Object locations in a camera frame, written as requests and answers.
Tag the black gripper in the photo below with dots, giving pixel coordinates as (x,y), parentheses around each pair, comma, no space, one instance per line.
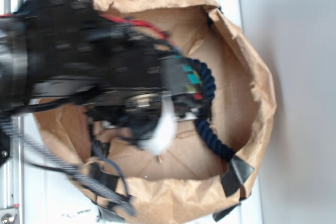
(140,75)

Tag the orange spiral sea shell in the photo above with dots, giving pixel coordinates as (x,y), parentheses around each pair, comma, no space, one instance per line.
(160,158)

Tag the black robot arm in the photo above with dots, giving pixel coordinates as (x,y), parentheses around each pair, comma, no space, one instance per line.
(55,52)

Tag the brown paper bag tray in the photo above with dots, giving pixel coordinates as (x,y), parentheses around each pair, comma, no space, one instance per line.
(193,184)

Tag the black bracket with bolts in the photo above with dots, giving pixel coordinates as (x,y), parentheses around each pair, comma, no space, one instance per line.
(5,147)

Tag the aluminium frame rail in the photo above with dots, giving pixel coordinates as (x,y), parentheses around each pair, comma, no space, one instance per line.
(12,172)

